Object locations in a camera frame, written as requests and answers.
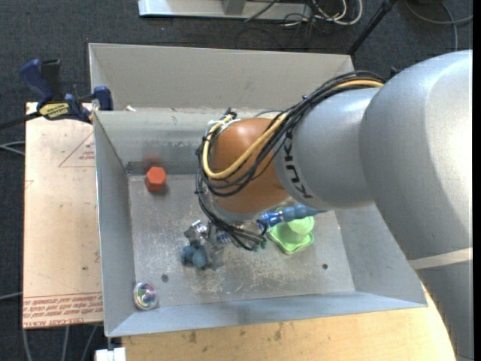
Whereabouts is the blue rounded toy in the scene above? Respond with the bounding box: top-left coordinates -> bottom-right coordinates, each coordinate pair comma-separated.
180,244 -> 210,270

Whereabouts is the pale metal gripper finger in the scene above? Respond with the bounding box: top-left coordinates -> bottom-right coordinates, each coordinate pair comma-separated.
204,240 -> 227,272
183,219 -> 208,249

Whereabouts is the light green toy cup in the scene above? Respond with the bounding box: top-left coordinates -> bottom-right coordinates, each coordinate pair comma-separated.
265,208 -> 316,256

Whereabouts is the blue ribbed tube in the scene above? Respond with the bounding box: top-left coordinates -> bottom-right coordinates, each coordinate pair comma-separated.
258,203 -> 328,228

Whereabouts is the grey metal bin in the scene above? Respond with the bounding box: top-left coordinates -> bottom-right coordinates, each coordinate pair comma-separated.
88,42 -> 428,338

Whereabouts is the red hexagonal block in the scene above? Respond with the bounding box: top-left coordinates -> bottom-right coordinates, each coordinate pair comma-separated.
144,165 -> 168,193

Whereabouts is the brown cardboard board red print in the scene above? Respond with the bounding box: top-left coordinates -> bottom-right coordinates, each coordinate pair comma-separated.
22,102 -> 104,331

